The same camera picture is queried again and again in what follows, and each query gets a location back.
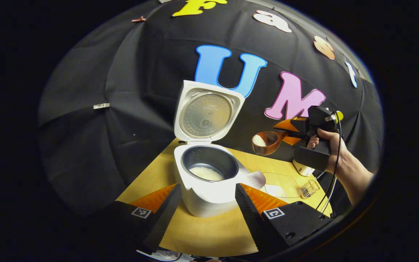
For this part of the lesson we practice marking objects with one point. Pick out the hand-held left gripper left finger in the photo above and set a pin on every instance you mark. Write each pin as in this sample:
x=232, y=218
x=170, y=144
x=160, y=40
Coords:
x=166, y=214

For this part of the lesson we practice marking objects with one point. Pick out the clear plastic box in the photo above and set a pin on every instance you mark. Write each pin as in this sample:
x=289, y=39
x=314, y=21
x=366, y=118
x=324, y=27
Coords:
x=282, y=180

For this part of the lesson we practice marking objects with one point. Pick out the dark wooden spoon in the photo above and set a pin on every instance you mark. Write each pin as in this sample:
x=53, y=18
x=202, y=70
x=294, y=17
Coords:
x=271, y=145

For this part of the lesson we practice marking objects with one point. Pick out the white toaster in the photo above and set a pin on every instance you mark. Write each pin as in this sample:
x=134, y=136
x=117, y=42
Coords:
x=302, y=171

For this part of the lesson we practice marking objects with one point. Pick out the white rice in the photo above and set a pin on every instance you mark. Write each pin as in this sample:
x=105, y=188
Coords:
x=206, y=173

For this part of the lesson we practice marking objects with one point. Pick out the small white clip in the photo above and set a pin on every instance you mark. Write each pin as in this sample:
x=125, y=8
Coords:
x=101, y=106

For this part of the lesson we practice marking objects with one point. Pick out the small copper clip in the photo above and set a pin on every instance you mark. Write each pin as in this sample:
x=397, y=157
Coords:
x=138, y=19

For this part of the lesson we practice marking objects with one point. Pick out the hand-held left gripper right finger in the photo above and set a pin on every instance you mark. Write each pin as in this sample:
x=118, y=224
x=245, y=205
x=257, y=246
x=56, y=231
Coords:
x=247, y=214

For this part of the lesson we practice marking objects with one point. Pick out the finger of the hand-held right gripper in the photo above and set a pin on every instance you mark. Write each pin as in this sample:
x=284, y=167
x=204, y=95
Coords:
x=293, y=140
x=289, y=125

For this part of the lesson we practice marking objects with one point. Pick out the black backdrop cloth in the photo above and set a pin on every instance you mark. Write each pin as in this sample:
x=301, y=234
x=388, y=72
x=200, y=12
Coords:
x=140, y=72

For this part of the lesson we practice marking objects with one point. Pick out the spoonful of white rice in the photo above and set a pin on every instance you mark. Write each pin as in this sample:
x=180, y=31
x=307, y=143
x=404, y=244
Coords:
x=259, y=141

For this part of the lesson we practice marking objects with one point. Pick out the white rice cooker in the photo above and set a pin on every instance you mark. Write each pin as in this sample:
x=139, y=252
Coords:
x=209, y=198

